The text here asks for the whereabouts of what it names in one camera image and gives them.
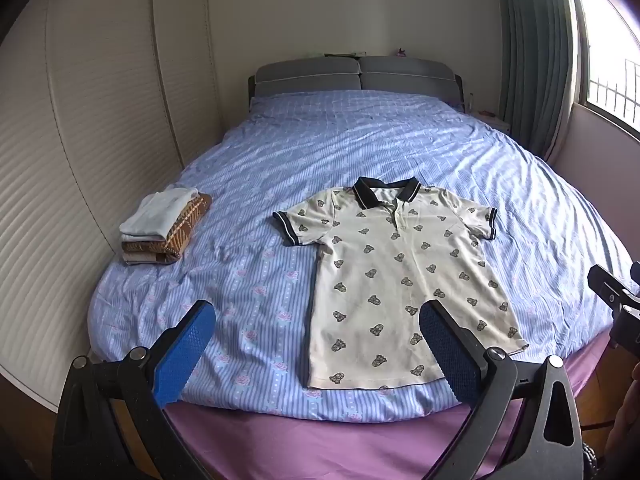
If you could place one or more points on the cream slatted wardrobe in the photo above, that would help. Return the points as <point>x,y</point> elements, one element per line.
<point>95,125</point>

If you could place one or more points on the grey-green curtain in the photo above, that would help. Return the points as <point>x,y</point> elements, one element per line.
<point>532,45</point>

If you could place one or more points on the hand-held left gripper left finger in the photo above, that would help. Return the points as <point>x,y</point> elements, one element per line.
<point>184,352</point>

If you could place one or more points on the brown patterned folded cloth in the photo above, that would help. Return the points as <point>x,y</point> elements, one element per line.
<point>187,225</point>

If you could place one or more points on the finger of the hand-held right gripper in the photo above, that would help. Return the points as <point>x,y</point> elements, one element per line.
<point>611,287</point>

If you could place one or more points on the window with railing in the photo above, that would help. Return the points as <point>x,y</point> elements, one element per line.
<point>607,55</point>

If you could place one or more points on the cream printed polo shirt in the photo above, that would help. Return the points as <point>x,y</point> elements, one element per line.
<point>395,280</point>

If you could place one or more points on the purple bed sheet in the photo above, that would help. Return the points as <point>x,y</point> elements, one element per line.
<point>320,450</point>

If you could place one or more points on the flat items on headboard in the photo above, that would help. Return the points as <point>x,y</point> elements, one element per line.
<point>340,54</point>

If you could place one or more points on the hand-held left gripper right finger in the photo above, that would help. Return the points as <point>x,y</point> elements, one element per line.
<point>450,355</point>

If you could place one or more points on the person's right hand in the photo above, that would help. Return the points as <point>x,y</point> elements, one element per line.
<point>625,422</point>

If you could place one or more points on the blue striped floral duvet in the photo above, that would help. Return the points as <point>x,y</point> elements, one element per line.
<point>310,150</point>

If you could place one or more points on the white folded cloth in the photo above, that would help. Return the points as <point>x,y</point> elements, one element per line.
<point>157,212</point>

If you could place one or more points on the grey padded headboard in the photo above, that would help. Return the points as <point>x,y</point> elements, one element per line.
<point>355,76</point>

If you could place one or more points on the white nightstand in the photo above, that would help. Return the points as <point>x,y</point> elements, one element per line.
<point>492,121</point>

